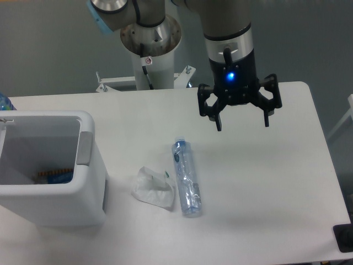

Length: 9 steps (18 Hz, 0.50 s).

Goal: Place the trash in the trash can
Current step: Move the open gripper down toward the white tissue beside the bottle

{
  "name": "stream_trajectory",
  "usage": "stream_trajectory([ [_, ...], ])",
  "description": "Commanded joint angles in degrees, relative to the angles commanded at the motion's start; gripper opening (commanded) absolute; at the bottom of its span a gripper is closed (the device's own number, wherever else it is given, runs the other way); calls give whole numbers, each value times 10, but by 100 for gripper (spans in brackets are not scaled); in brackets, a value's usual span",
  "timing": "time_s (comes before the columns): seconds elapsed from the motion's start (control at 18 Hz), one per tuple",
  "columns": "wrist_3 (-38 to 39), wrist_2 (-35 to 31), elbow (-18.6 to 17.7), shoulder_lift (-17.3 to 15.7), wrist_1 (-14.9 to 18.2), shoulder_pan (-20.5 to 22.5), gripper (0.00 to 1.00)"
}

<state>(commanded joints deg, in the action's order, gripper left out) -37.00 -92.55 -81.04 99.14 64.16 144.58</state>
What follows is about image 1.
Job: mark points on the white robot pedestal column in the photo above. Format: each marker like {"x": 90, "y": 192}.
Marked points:
{"x": 152, "y": 50}

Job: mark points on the clear crushed plastic bottle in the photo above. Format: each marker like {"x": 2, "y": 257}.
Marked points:
{"x": 186, "y": 178}

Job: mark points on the white pedestal base frame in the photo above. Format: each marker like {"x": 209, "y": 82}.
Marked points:
{"x": 122, "y": 84}

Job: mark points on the black table clamp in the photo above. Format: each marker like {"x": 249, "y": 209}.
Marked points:
{"x": 343, "y": 235}

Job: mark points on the snack packet in trash can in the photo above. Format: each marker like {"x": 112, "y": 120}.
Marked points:
{"x": 57, "y": 176}

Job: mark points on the blue water bottle at edge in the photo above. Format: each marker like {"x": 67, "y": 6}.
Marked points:
{"x": 5, "y": 103}

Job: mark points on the white frame at right edge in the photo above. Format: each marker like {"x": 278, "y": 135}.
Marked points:
{"x": 344, "y": 122}

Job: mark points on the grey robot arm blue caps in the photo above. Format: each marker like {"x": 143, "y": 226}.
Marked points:
{"x": 226, "y": 27}

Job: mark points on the white plastic trash can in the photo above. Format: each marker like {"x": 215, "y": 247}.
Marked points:
{"x": 35, "y": 141}

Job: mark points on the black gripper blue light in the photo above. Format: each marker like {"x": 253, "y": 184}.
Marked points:
{"x": 234, "y": 80}

